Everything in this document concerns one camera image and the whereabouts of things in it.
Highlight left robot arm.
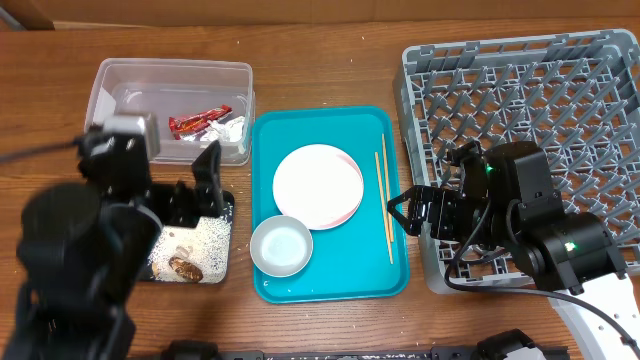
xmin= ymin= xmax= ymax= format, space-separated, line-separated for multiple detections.
xmin=3 ymin=127 xmax=224 ymax=359

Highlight teal serving tray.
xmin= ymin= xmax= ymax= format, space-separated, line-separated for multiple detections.
xmin=251 ymin=106 xmax=410 ymax=304

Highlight red snack wrapper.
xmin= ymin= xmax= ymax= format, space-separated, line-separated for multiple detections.
xmin=168 ymin=105 xmax=233 ymax=140

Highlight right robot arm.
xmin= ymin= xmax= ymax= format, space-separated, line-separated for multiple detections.
xmin=386 ymin=141 xmax=639 ymax=359

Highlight small grey bowl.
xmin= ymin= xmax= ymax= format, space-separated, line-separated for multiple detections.
xmin=249 ymin=215 xmax=314 ymax=278

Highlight pink round plate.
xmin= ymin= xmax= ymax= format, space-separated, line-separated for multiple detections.
xmin=272 ymin=144 xmax=364 ymax=230

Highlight black rectangular tray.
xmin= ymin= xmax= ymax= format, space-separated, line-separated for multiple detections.
xmin=137 ymin=185 xmax=236 ymax=286

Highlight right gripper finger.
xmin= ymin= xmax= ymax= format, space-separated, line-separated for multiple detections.
xmin=386 ymin=186 xmax=415 ymax=214
xmin=394 ymin=213 xmax=425 ymax=235

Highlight brown food scrap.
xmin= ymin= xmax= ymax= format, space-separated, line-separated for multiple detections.
xmin=169 ymin=256 xmax=204 ymax=283

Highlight grey dishwasher rack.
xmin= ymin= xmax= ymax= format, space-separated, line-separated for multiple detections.
xmin=394 ymin=30 xmax=639 ymax=294

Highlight white napkin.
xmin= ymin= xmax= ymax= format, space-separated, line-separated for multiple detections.
xmin=200 ymin=116 xmax=245 ymax=142

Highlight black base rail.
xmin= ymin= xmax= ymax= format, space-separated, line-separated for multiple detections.
xmin=159 ymin=328 xmax=571 ymax=360

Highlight clear plastic bin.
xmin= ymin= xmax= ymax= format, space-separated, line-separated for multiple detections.
xmin=84 ymin=58 xmax=255 ymax=166

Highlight left wooden chopstick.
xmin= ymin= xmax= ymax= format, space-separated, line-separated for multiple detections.
xmin=374 ymin=152 xmax=394 ymax=265

